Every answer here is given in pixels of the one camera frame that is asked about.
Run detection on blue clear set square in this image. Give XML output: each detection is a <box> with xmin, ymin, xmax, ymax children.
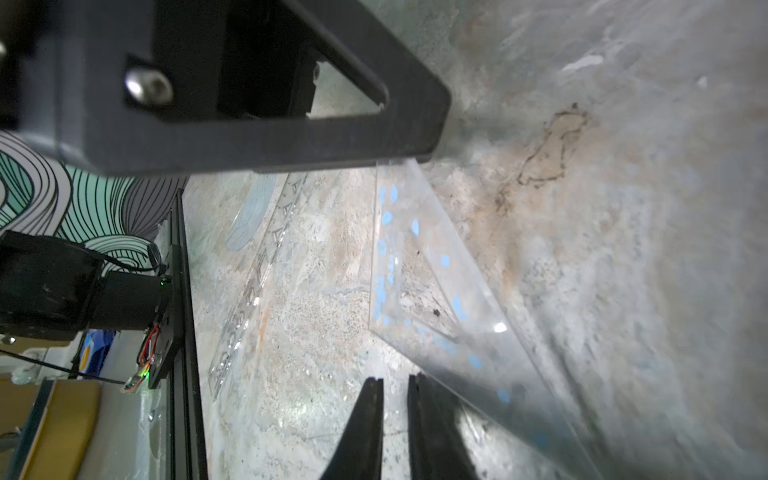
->
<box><xmin>369</xmin><ymin>159</ymin><xmax>603</xmax><ymax>479</ymax></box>

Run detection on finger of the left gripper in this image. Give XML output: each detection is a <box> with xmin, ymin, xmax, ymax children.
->
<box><xmin>77</xmin><ymin>1</ymin><xmax>451</xmax><ymax>176</ymax></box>

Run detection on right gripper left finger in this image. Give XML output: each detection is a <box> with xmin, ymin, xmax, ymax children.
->
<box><xmin>321</xmin><ymin>377</ymin><xmax>384</xmax><ymax>480</ymax></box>

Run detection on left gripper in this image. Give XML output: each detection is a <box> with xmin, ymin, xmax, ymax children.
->
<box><xmin>1</xmin><ymin>1</ymin><xmax>180</xmax><ymax>176</ymax></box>

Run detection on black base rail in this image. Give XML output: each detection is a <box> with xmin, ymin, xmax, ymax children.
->
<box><xmin>149</xmin><ymin>190</ymin><xmax>208</xmax><ymax>479</ymax></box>

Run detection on blue clear protractor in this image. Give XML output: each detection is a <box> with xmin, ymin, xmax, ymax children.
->
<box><xmin>225</xmin><ymin>174</ymin><xmax>277</xmax><ymax>252</ymax></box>

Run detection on long pink clear ruler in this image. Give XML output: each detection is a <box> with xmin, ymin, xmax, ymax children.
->
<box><xmin>208</xmin><ymin>172</ymin><xmax>308</xmax><ymax>400</ymax></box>

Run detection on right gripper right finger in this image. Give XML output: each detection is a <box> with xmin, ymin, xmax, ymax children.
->
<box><xmin>407</xmin><ymin>373</ymin><xmax>478</xmax><ymax>479</ymax></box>

